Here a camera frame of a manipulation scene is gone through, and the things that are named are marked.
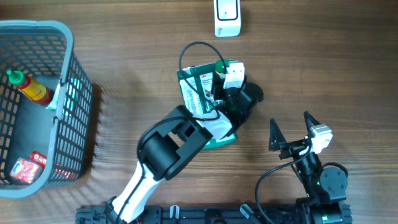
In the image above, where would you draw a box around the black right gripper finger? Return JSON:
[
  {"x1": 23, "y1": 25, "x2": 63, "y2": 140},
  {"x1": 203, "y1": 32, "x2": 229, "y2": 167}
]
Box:
[
  {"x1": 303, "y1": 111, "x2": 320, "y2": 137},
  {"x1": 269, "y1": 119, "x2": 287, "y2": 151}
]

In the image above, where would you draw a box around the green sponge package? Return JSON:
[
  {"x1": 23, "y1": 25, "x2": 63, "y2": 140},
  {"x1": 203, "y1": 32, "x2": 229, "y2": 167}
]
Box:
[{"x1": 176, "y1": 62, "x2": 238, "y2": 151}]

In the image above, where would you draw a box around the red sauce squeeze bottle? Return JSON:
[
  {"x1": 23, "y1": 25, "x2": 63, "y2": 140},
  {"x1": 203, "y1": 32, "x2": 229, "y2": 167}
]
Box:
[{"x1": 6, "y1": 70, "x2": 53, "y2": 106}]

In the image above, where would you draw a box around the red tissue packet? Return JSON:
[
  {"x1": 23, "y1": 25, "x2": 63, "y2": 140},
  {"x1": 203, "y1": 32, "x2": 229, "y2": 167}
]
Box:
[{"x1": 10, "y1": 158, "x2": 43, "y2": 184}]

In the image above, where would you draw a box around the green lid jar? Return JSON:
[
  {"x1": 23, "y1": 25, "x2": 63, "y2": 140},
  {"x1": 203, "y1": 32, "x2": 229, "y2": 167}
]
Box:
[{"x1": 215, "y1": 58, "x2": 234, "y2": 79}]

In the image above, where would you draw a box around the red candy bar wrapper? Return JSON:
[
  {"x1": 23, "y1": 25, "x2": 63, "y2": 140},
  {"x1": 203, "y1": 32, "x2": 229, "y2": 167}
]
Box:
[{"x1": 29, "y1": 151, "x2": 47, "y2": 167}]

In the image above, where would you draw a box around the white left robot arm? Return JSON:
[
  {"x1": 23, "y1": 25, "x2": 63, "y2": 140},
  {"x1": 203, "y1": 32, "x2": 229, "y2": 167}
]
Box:
[{"x1": 105, "y1": 80, "x2": 264, "y2": 223}]

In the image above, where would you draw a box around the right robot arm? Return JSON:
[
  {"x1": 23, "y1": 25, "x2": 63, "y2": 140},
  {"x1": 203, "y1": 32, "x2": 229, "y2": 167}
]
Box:
[{"x1": 269, "y1": 111, "x2": 353, "y2": 224}]

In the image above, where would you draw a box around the white barcode scanner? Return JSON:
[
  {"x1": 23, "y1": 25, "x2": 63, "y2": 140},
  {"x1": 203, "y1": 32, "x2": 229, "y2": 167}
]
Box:
[{"x1": 213, "y1": 0, "x2": 241, "y2": 38}]

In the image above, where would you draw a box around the grey plastic shopping basket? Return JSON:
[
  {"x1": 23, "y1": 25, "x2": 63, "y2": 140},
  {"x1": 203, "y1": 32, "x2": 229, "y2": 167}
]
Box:
[{"x1": 1, "y1": 20, "x2": 93, "y2": 198}]

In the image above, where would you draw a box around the right camera cable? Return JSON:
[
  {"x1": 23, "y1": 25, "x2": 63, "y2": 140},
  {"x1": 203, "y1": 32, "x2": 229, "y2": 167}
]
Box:
[{"x1": 254, "y1": 144, "x2": 312, "y2": 224}]

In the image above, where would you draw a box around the camera cable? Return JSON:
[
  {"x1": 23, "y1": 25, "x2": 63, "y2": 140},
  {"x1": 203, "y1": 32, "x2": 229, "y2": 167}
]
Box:
[
  {"x1": 254, "y1": 144, "x2": 312, "y2": 224},
  {"x1": 178, "y1": 41, "x2": 228, "y2": 122}
]

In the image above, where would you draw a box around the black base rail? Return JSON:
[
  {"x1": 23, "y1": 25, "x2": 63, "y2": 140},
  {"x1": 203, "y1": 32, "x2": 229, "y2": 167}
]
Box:
[{"x1": 75, "y1": 203, "x2": 353, "y2": 224}]

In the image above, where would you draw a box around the left camera cable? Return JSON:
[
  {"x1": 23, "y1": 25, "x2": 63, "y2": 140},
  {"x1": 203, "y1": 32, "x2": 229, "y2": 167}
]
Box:
[{"x1": 178, "y1": 41, "x2": 228, "y2": 122}]

